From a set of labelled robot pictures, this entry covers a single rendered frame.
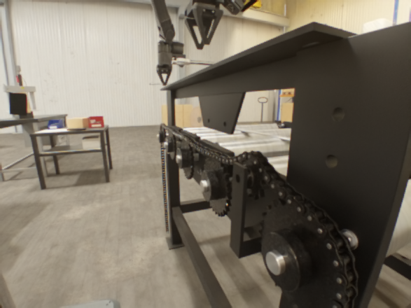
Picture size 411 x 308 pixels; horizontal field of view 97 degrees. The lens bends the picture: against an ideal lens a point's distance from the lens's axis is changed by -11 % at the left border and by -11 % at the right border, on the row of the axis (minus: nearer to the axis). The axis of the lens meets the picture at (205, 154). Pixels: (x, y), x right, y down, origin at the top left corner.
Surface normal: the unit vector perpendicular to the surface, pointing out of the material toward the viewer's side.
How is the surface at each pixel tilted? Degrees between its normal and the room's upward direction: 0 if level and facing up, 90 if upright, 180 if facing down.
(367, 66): 90
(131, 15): 90
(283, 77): 90
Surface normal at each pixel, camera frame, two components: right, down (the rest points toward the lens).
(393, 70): -0.94, 0.08
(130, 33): 0.35, 0.22
